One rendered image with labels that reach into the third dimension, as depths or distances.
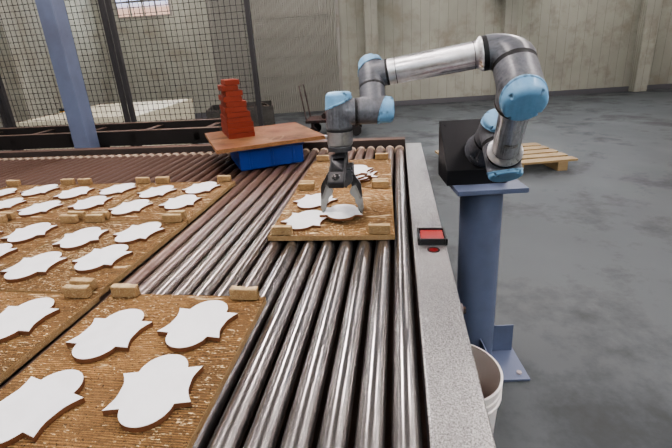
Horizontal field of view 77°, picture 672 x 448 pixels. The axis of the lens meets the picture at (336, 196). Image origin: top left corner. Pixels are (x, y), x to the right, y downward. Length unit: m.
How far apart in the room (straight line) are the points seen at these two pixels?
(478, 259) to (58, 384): 1.51
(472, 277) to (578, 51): 10.78
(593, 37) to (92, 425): 12.37
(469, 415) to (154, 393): 0.46
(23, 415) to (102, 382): 0.10
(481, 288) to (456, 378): 1.23
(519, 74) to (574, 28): 11.14
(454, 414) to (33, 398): 0.62
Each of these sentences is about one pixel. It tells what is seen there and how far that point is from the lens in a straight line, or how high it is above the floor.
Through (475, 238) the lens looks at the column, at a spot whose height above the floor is 0.64.
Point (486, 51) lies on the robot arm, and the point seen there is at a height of 1.38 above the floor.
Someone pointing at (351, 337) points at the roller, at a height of 0.92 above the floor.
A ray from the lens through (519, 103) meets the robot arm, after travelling 1.19.
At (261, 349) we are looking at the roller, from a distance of 0.80.
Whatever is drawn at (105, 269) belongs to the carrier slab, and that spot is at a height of 0.94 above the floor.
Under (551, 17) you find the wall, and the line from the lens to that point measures 12.07.
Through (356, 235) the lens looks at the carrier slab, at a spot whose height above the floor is 0.93.
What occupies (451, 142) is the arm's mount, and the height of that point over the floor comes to 1.03.
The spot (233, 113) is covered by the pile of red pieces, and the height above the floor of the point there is 1.16.
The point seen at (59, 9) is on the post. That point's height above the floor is 1.72.
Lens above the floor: 1.41
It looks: 19 degrees down
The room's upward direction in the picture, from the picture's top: 4 degrees counter-clockwise
